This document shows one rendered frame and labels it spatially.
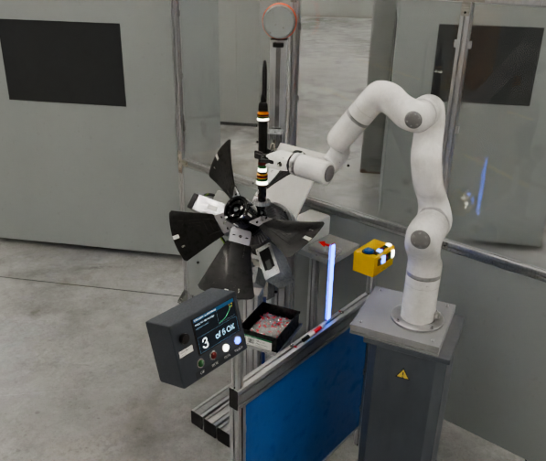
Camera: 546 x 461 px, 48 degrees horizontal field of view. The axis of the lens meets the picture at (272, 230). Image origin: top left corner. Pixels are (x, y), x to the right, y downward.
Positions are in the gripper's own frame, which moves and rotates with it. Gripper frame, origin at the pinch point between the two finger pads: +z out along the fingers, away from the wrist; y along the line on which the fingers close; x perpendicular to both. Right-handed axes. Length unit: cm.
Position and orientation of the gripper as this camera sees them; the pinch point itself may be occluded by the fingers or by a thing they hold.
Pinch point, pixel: (262, 154)
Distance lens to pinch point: 238.4
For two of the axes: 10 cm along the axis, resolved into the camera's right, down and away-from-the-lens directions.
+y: 6.4, -3.0, 7.0
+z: -7.6, -3.0, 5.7
